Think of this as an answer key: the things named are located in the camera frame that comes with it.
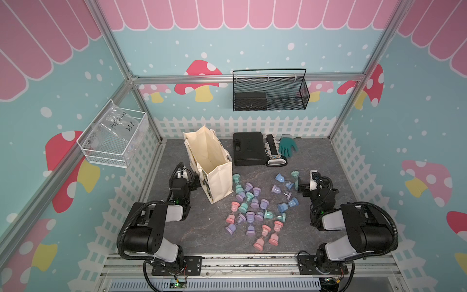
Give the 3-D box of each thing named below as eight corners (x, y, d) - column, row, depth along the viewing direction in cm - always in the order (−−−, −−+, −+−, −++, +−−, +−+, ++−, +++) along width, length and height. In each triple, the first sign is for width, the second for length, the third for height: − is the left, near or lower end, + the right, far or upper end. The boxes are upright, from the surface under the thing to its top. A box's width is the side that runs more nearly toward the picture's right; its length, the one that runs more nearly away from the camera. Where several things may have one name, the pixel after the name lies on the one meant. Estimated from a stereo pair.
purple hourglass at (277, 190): (270, 191, 98) (271, 188, 96) (273, 187, 100) (273, 184, 97) (289, 200, 95) (290, 197, 92) (291, 195, 96) (292, 193, 94)
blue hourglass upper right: (274, 178, 103) (275, 176, 101) (278, 175, 104) (279, 172, 102) (290, 190, 98) (291, 187, 96) (293, 186, 99) (294, 184, 97)
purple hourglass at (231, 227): (225, 229, 85) (225, 227, 83) (241, 214, 90) (241, 212, 88) (231, 235, 83) (230, 233, 81) (246, 219, 88) (246, 217, 86)
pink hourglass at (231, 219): (225, 222, 87) (225, 220, 85) (232, 202, 94) (231, 200, 92) (234, 224, 87) (233, 223, 85) (239, 204, 93) (239, 202, 91)
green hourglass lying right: (263, 218, 88) (264, 216, 86) (264, 211, 90) (264, 209, 88) (284, 222, 87) (286, 220, 85) (285, 214, 89) (286, 212, 87)
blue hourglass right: (280, 213, 90) (281, 211, 88) (276, 207, 92) (277, 204, 90) (298, 205, 93) (300, 202, 90) (294, 199, 95) (295, 196, 93)
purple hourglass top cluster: (235, 198, 95) (235, 196, 93) (247, 183, 101) (247, 181, 98) (241, 202, 93) (241, 200, 91) (253, 187, 99) (253, 184, 97)
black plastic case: (233, 166, 109) (233, 160, 104) (234, 136, 125) (233, 129, 120) (265, 166, 109) (266, 160, 104) (262, 136, 125) (263, 129, 120)
